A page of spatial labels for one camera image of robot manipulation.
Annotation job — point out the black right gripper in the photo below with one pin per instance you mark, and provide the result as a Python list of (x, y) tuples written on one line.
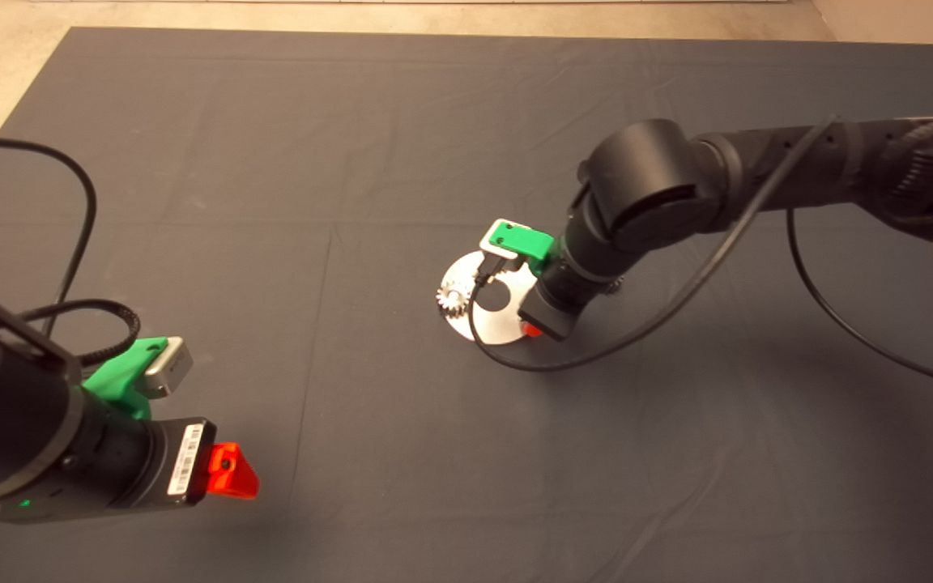
[(549, 312)]

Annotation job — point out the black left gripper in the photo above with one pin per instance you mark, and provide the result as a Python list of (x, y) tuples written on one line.
[(179, 461)]

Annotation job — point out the round steel plate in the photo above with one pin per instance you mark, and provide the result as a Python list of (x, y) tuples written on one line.
[(499, 328)]

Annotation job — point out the dark grey table cloth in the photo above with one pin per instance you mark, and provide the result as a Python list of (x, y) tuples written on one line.
[(353, 162)]

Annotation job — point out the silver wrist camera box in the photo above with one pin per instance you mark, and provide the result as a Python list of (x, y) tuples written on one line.
[(171, 368), (499, 249)]

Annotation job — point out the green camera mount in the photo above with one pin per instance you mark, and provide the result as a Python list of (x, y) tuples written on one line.
[(527, 241), (114, 380)]

